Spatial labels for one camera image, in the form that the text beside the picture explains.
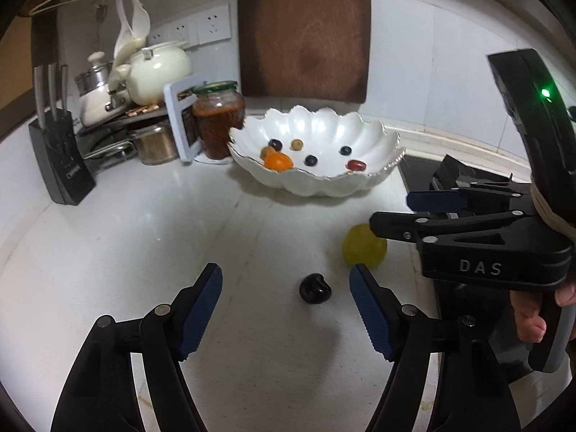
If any small steel cream pot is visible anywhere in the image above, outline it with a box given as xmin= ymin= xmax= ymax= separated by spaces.
xmin=74 ymin=51 xmax=131 ymax=128

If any green round fruit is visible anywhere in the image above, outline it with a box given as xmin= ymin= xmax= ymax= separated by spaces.
xmin=342 ymin=223 xmax=388 ymax=269

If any white wall socket strip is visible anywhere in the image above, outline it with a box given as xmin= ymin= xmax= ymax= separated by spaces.
xmin=147 ymin=3 xmax=231 ymax=48

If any white tray stand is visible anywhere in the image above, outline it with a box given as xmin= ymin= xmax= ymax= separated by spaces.
xmin=163 ymin=74 xmax=207 ymax=164

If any steel saucepan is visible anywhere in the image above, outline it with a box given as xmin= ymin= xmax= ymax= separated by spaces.
xmin=83 ymin=120 xmax=179 ymax=166

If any amber jar green lid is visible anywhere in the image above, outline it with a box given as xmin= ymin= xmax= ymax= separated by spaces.
xmin=192 ymin=80 xmax=245 ymax=160

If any orange mandarin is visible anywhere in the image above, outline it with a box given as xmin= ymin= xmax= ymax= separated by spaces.
xmin=264 ymin=152 xmax=294 ymax=173

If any dark purple grape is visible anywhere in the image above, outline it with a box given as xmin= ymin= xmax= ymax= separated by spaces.
xmin=269 ymin=139 xmax=283 ymax=152

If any white scalloped fruit bowl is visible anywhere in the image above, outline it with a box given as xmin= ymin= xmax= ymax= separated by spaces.
xmin=229 ymin=105 xmax=405 ymax=198

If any red cherry tomato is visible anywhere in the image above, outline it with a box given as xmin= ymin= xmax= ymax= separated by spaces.
xmin=346 ymin=159 xmax=367 ymax=172

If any white rice spoon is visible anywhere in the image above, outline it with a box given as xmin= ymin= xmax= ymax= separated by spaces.
xmin=131 ymin=0 xmax=151 ymax=39

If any dark wooden cutting board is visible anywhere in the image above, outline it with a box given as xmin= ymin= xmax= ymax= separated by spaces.
xmin=237 ymin=0 xmax=371 ymax=103

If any small yellow longan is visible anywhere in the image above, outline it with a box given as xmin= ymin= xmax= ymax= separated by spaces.
xmin=260 ymin=145 xmax=276 ymax=161
xmin=291 ymin=139 xmax=303 ymax=151

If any cream ceramic pot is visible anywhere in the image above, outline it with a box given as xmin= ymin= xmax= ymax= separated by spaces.
xmin=107 ymin=41 xmax=192 ymax=105

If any person's right hand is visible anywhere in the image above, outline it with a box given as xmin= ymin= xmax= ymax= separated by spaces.
xmin=509 ymin=273 xmax=576 ymax=345

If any black knife block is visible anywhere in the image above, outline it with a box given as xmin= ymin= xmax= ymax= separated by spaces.
xmin=28 ymin=63 xmax=96 ymax=206

